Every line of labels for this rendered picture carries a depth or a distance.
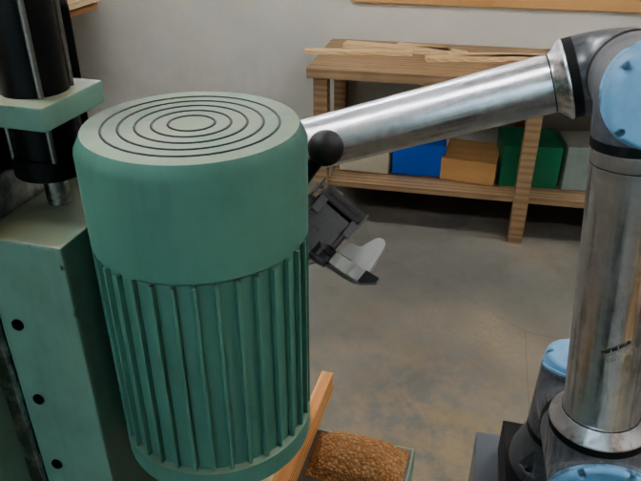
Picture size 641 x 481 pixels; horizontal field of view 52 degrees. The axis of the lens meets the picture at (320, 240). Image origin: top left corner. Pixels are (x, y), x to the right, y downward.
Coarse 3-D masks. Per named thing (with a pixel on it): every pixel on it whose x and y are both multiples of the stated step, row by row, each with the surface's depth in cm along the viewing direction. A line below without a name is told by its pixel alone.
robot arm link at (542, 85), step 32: (608, 32) 88; (512, 64) 95; (544, 64) 92; (576, 64) 89; (416, 96) 98; (448, 96) 96; (480, 96) 95; (512, 96) 93; (544, 96) 93; (576, 96) 90; (320, 128) 103; (352, 128) 101; (384, 128) 99; (416, 128) 98; (448, 128) 98; (480, 128) 98; (352, 160) 105
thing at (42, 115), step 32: (0, 0) 46; (32, 0) 47; (0, 32) 48; (32, 32) 48; (64, 32) 51; (0, 64) 49; (32, 64) 49; (64, 64) 52; (0, 96) 51; (32, 96) 50; (64, 96) 51; (96, 96) 54; (32, 128) 49; (64, 128) 52; (32, 160) 52; (64, 160) 53
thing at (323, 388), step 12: (324, 372) 110; (324, 384) 107; (312, 396) 105; (324, 396) 106; (312, 408) 102; (324, 408) 107; (312, 420) 100; (312, 432) 101; (300, 456) 95; (288, 468) 92; (300, 468) 96; (276, 480) 90; (288, 480) 90
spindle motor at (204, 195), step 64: (128, 128) 49; (192, 128) 49; (256, 128) 49; (128, 192) 43; (192, 192) 43; (256, 192) 45; (128, 256) 46; (192, 256) 45; (256, 256) 47; (128, 320) 50; (192, 320) 48; (256, 320) 50; (128, 384) 55; (192, 384) 52; (256, 384) 53; (192, 448) 54; (256, 448) 57
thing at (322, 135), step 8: (312, 136) 62; (320, 136) 61; (328, 136) 61; (336, 136) 62; (312, 144) 62; (320, 144) 61; (328, 144) 61; (336, 144) 62; (312, 152) 62; (320, 152) 61; (328, 152) 61; (336, 152) 62; (312, 160) 63; (320, 160) 62; (328, 160) 62; (336, 160) 62; (312, 168) 64; (312, 176) 64
